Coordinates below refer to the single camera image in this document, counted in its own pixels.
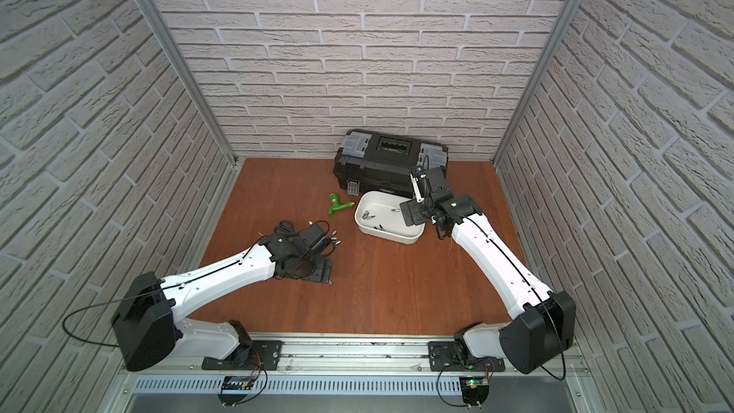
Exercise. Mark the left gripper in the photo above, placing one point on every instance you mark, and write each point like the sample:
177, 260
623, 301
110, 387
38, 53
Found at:
315, 237

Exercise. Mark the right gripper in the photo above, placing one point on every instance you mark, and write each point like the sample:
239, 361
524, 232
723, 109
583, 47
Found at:
412, 213

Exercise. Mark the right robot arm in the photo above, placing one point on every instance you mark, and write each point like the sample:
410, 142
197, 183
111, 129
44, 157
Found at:
543, 321

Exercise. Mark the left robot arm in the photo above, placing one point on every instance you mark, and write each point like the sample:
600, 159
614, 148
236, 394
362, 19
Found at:
153, 322

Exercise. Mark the white plastic storage box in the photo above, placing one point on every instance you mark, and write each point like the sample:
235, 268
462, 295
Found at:
386, 225

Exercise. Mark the black plastic toolbox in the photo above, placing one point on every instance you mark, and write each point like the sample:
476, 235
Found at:
371, 161

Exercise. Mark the green plastic faucet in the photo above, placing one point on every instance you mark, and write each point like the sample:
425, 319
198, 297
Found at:
337, 206

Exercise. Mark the left controller board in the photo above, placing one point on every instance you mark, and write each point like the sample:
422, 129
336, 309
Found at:
237, 388

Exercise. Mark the controller board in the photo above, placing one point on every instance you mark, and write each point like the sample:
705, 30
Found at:
237, 388
474, 391

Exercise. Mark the right controller board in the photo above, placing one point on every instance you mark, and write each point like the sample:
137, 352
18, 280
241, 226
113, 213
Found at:
474, 391

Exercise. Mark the blue handled scissors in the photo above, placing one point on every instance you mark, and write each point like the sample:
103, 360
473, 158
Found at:
285, 228

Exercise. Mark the aluminium front rail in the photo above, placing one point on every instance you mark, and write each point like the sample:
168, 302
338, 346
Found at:
342, 354

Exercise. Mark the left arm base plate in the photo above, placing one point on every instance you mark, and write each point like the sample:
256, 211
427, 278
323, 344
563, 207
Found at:
248, 356

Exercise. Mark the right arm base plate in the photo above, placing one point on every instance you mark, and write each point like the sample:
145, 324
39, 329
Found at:
453, 356

